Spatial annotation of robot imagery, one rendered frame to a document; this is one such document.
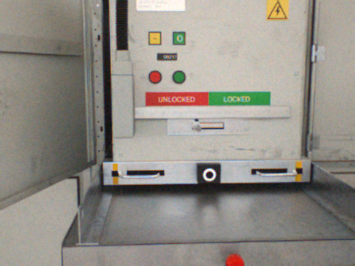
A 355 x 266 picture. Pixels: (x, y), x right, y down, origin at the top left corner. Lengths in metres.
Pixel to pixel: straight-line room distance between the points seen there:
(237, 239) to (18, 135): 0.61
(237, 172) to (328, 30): 0.63
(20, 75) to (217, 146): 0.53
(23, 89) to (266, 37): 0.63
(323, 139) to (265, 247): 0.77
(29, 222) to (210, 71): 0.82
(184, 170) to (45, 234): 0.63
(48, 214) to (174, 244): 0.78
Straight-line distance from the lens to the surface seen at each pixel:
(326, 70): 1.51
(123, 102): 0.96
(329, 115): 1.52
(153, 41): 1.07
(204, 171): 1.07
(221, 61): 1.08
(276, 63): 1.11
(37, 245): 1.56
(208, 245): 0.80
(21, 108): 1.14
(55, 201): 1.49
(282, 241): 0.83
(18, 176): 1.14
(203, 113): 1.04
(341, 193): 1.02
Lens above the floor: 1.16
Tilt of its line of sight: 9 degrees down
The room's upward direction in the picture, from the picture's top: straight up
